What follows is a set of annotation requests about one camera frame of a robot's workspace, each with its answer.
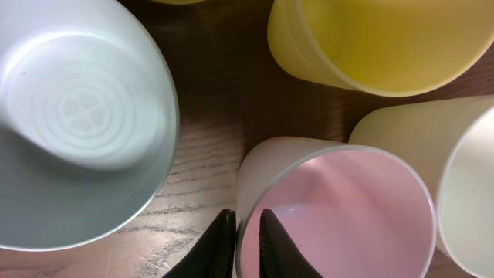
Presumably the pink cup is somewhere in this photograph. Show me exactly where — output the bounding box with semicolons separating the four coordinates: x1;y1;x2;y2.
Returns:
235;137;436;278

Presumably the grey small bowl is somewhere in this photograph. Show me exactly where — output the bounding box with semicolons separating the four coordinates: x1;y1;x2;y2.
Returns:
1;0;179;252

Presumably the yellow cup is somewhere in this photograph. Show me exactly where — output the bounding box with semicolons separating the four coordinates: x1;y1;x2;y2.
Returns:
267;0;493;97

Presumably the cream white cup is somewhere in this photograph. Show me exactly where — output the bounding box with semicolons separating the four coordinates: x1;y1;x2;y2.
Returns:
349;95;493;277

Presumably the yellow small bowl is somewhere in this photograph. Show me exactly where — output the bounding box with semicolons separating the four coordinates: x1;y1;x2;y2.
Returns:
151;0;205;5

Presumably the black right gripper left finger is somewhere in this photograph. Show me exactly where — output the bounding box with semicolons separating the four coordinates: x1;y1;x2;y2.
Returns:
163;208;236;278

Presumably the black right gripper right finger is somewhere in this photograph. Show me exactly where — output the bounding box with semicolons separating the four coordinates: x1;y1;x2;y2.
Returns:
259;209;322;278

